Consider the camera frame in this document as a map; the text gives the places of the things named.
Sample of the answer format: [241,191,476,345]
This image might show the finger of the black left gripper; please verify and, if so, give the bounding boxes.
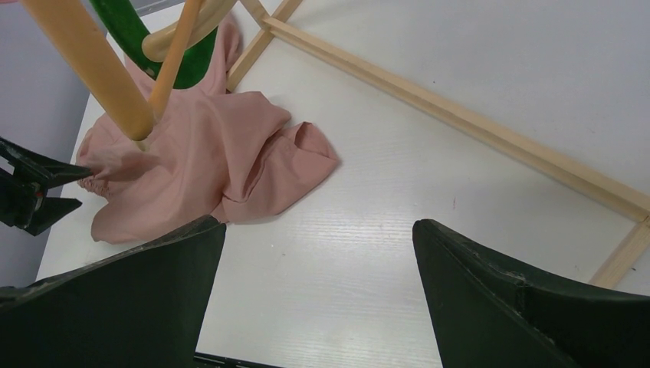
[1,137,93,189]
[1,172,82,236]

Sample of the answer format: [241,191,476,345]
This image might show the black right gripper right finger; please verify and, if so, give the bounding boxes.
[412,219,649,367]

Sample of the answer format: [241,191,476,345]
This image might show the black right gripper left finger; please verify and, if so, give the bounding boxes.
[1,215,226,367]

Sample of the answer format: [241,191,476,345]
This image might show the pink shorts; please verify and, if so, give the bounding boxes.
[77,15,340,244]

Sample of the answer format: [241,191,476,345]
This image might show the orange plastic hanger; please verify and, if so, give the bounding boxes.
[21,1,202,141]

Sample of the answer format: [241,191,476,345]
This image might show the beige wooden hanger right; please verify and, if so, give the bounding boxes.
[141,0,240,63]

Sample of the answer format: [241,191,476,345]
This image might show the green plastic hanger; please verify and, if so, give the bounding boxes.
[91,0,218,89]

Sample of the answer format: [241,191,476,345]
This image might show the wooden clothes rack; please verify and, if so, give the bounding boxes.
[228,1,649,288]

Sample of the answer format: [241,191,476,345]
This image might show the black metal base frame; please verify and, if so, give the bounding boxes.
[193,352,277,368]

